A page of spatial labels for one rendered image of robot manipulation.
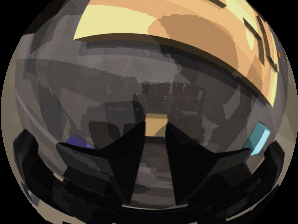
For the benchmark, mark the purple block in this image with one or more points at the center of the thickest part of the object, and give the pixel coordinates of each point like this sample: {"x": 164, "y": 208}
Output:
{"x": 77, "y": 142}

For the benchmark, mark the light blue flat block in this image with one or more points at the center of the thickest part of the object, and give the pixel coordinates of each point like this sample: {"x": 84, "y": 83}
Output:
{"x": 257, "y": 138}

